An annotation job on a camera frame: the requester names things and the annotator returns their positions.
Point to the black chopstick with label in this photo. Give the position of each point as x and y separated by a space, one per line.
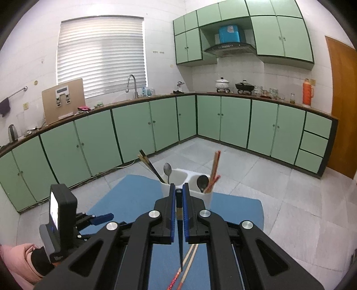
179 214

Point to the metal spoon in holder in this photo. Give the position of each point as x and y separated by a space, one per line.
167 171

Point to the blue felt table mat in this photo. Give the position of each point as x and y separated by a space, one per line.
123 254

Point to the white utensil holder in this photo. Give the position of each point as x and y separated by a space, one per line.
180 176

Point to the red-patterned bamboo chopstick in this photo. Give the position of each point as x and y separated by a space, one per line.
180 268

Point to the orange thermos flask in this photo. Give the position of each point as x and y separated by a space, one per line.
307 92

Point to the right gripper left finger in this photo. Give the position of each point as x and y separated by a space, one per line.
164 231

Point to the orange-ended bamboo chopstick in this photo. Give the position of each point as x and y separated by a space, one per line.
188 267

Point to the blue box above hood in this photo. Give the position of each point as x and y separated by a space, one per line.
228 34

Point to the steel kettle on counter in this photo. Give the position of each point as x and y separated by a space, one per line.
12 133

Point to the bamboo chopstick in holder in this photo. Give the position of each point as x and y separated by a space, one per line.
149 168

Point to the red chopstick in holder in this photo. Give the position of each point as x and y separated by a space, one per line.
211 184

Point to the red-topped bamboo chopstick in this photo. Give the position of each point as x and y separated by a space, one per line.
215 165

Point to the pink sleeve forearm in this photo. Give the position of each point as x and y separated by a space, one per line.
23 266

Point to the black spoon in holder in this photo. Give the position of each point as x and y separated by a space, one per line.
202 182

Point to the white window blind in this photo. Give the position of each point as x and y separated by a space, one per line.
106 52

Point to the brown wooden door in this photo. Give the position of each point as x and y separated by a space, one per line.
343 65

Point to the black chopstick in holder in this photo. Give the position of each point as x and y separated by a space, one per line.
152 167

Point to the green kitchen cabinets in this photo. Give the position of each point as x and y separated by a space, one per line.
276 29
87 145

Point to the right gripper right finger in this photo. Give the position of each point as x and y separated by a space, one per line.
193 230

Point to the green lower kitchen cabinets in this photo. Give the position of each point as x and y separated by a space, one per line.
87 145

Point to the black range hood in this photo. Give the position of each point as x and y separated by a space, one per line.
231 49

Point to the brown cardboard board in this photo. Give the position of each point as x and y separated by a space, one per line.
63 100

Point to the green upper kitchen cabinets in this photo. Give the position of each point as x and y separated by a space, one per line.
276 29

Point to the black wok with lid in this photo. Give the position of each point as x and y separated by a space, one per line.
244 87

